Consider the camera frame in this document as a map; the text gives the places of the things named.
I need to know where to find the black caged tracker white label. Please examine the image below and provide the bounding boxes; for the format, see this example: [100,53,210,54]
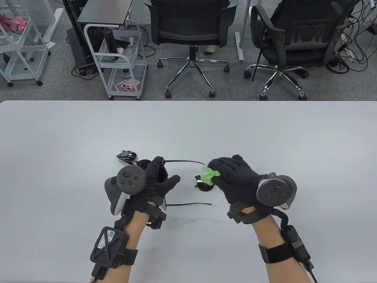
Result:
[89,226,139,279]

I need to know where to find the white power strip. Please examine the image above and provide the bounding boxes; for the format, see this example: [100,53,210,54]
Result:
[339,44,358,62]

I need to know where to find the red white packet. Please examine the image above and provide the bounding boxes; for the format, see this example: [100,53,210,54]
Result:
[120,78,141,92]

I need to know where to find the white metal shelf cart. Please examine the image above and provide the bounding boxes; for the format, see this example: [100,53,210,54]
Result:
[0,0,51,88]

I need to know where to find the dark brown side table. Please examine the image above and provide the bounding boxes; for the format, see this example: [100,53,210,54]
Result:
[76,0,133,27]

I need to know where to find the green microfibre cloth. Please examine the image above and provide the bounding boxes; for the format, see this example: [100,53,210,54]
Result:
[201,165,222,187]

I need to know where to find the white desk leg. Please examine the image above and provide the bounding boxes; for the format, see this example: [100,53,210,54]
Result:
[44,7,65,44]
[234,0,251,62]

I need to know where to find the black cylindrical bottle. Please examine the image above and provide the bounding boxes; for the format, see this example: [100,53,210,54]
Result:
[102,28,120,61]

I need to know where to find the black aviator sunglasses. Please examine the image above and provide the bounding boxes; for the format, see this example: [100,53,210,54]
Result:
[116,150,153,172]

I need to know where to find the black computer tower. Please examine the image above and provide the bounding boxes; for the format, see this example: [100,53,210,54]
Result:
[66,26,99,75]

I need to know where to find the person's right forearm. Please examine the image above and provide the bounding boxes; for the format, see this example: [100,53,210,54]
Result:
[250,206,310,283]

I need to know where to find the pink cloth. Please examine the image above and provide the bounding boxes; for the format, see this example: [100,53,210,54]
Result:
[0,13,29,33]

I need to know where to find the white cart with curved handle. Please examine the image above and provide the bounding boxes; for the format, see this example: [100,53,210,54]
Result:
[83,21,148,101]

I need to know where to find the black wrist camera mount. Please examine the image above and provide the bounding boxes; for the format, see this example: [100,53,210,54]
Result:
[145,203,168,230]
[226,203,278,225]

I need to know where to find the black mesh office chair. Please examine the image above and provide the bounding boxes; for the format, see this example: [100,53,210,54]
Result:
[149,0,237,99]
[243,0,355,101]

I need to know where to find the black sunglasses thin temples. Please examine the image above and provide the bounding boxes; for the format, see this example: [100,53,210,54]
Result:
[194,174,216,192]

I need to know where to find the person's right hand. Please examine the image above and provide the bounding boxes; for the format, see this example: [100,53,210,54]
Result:
[208,155,276,217]

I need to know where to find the black square sunglasses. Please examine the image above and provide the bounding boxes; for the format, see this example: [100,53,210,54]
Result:
[158,159,213,207]

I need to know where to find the black caged tracker with strap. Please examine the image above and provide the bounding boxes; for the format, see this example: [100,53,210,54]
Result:
[258,225,315,271]

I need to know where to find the person's left hand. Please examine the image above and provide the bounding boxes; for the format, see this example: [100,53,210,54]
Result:
[122,156,181,218]

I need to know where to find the black braided glove cable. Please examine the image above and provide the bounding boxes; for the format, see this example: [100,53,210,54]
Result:
[114,215,130,231]
[276,210,292,231]

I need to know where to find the tangle of black cables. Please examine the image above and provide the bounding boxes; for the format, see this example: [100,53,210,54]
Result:
[325,0,377,74]

